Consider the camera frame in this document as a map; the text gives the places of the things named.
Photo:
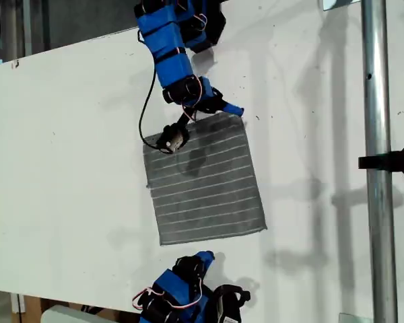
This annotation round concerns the grey striped towel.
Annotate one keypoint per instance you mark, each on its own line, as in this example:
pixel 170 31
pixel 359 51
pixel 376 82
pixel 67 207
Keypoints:
pixel 208 195

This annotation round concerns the white box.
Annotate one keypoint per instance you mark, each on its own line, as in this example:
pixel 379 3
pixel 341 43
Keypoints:
pixel 64 316

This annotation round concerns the wooden table leg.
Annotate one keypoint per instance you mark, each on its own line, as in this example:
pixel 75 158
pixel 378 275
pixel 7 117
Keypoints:
pixel 32 309

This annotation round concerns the black clamp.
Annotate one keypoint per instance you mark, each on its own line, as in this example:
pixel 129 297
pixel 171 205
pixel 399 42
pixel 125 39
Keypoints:
pixel 400 161

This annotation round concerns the black camera stalk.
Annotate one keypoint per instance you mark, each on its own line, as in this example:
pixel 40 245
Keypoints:
pixel 183 120

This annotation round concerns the black camera box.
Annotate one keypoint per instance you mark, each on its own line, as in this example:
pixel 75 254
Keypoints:
pixel 171 139
pixel 229 306

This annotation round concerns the steel post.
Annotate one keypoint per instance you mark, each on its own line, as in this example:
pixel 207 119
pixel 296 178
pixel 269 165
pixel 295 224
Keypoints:
pixel 377 101

